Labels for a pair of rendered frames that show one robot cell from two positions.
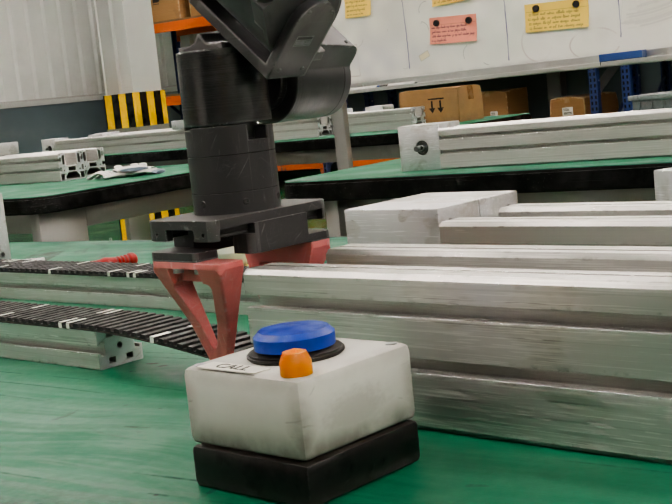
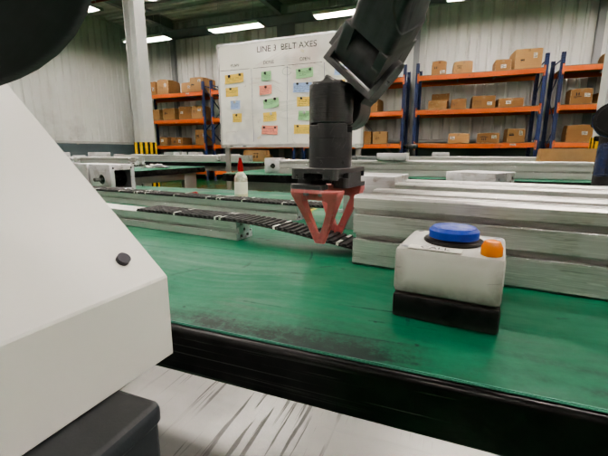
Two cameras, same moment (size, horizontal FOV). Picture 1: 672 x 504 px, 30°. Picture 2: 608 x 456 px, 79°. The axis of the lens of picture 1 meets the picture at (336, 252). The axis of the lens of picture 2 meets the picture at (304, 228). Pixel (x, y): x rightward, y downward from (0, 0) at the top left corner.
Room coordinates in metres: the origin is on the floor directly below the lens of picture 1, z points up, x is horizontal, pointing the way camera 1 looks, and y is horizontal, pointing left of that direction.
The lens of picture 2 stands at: (0.33, 0.23, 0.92)
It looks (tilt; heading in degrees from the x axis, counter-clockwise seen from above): 12 degrees down; 344
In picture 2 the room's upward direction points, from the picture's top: straight up
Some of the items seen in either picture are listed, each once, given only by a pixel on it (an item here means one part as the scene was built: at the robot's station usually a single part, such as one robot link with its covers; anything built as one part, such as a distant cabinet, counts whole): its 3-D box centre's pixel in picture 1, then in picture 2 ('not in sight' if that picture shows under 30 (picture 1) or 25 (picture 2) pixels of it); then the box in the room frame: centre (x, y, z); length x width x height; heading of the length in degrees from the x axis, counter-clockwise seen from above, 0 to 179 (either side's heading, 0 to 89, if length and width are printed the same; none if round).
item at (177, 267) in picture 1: (229, 293); (324, 207); (0.79, 0.07, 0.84); 0.07 x 0.07 x 0.09; 46
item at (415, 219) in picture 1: (427, 264); (374, 201); (0.93, -0.07, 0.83); 0.12 x 0.09 x 0.10; 137
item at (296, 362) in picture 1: (295, 360); (492, 247); (0.55, 0.02, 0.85); 0.02 x 0.02 x 0.01
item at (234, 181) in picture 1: (234, 181); (330, 153); (0.80, 0.06, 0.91); 0.10 x 0.07 x 0.07; 136
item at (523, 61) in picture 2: not in sight; (472, 123); (8.33, -6.36, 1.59); 2.83 x 0.98 x 3.17; 53
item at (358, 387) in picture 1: (314, 406); (451, 270); (0.59, 0.02, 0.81); 0.10 x 0.08 x 0.06; 137
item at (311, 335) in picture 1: (295, 346); (453, 237); (0.59, 0.02, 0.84); 0.04 x 0.04 x 0.02
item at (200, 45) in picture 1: (230, 86); (332, 106); (0.81, 0.06, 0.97); 0.07 x 0.06 x 0.07; 141
